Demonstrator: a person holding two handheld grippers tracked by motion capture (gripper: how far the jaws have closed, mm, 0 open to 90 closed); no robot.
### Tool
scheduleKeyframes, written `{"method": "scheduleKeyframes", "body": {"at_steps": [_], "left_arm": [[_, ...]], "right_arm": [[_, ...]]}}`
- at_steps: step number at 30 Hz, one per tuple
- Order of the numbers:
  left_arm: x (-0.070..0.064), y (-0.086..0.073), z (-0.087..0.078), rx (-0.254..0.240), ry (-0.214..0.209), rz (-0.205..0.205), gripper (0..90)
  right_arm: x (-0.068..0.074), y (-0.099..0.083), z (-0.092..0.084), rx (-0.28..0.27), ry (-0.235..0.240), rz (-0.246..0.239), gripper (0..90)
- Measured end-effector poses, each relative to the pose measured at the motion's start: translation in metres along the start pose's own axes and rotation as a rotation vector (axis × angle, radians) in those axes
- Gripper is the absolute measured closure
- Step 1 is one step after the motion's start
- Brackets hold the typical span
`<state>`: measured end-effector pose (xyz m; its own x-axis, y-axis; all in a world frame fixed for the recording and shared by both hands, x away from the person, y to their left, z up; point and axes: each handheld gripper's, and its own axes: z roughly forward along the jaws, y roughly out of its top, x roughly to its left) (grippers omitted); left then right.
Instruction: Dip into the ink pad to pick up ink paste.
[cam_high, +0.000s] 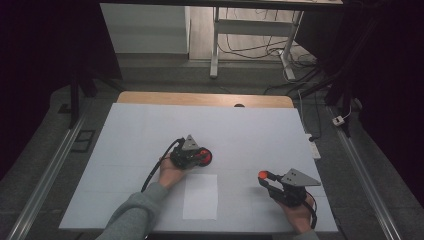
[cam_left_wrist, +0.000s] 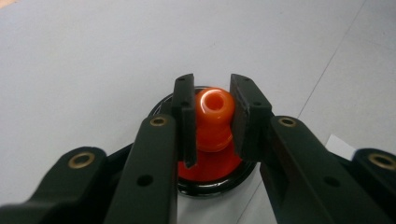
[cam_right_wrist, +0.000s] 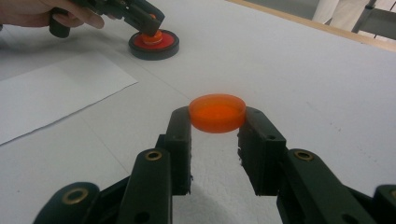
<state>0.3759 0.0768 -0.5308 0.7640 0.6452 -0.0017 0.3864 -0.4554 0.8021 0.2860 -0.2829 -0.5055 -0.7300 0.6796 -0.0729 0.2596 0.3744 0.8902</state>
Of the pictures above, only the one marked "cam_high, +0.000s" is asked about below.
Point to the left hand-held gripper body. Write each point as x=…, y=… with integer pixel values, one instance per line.
x=183, y=158

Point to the white desk frame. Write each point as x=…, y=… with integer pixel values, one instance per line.
x=253, y=27

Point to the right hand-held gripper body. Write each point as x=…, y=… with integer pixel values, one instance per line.
x=293, y=195

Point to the white cabinet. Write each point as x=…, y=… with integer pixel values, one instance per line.
x=146, y=30

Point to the person's left hand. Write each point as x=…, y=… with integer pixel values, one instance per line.
x=170, y=175

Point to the large white table cover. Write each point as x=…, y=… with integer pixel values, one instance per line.
x=233, y=126

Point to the white paper sheet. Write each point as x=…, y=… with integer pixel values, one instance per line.
x=200, y=200

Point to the black stand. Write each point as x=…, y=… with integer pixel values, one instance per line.
x=343, y=96
x=74, y=100

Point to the aluminium rail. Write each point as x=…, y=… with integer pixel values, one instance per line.
x=43, y=181
x=366, y=186

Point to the dark table grommet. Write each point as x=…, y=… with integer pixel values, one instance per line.
x=239, y=105

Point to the white power strip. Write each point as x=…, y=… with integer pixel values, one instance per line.
x=314, y=148

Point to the small red stamp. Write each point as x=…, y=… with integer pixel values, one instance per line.
x=263, y=174

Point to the white plug adapter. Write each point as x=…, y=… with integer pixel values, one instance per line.
x=338, y=120

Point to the person's right hand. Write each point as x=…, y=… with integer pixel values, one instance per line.
x=301, y=216

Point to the round red ink pad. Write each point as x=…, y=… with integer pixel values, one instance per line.
x=208, y=159

